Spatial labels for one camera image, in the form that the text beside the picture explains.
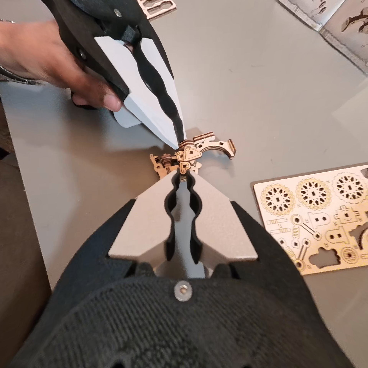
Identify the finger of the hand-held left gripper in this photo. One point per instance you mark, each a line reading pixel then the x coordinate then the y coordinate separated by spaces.
pixel 135 92
pixel 161 66

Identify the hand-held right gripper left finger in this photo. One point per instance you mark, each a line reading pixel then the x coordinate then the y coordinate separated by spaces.
pixel 135 230

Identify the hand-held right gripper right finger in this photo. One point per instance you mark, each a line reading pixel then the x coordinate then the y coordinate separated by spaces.
pixel 224 230

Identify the wooden puzzle model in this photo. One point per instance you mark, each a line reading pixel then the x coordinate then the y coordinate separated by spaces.
pixel 212 145

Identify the person's left hand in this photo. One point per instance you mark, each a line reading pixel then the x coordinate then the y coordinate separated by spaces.
pixel 37 51

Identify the partly emptied wooden parts sheet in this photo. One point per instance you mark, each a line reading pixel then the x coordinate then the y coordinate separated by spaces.
pixel 156 8

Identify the silver mesh wristwatch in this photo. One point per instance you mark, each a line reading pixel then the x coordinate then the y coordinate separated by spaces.
pixel 17 76

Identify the wooden gear parts sheet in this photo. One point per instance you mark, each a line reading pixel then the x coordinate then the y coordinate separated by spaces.
pixel 316 224

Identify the puzzle instruction booklet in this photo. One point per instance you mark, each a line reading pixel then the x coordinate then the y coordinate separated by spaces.
pixel 345 28

